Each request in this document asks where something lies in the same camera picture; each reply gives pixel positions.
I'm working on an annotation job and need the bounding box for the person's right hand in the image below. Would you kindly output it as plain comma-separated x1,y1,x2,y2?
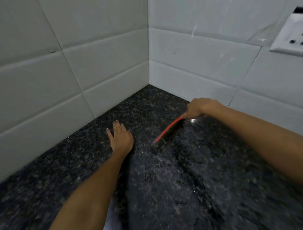
186,97,224,119

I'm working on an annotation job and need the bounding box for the person's left hand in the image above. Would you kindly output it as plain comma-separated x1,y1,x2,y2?
106,120,134,156

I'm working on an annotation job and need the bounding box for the red squeegee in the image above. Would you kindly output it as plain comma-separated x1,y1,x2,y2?
154,113,187,144

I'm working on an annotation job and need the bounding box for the person's left forearm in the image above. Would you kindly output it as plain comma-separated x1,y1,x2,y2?
50,151,129,230

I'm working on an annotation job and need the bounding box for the person's right forearm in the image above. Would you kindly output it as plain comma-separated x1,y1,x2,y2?
213,104,303,185

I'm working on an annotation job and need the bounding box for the white wall socket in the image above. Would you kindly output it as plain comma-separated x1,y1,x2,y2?
269,6,303,57

